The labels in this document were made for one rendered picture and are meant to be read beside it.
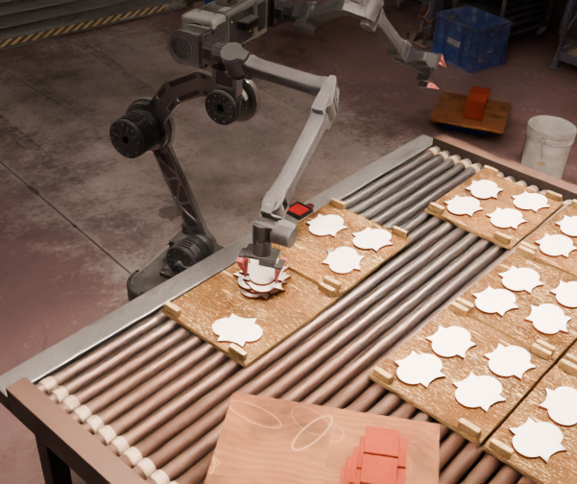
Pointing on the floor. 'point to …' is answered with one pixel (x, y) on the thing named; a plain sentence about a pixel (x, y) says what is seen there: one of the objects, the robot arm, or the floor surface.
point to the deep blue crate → (470, 38)
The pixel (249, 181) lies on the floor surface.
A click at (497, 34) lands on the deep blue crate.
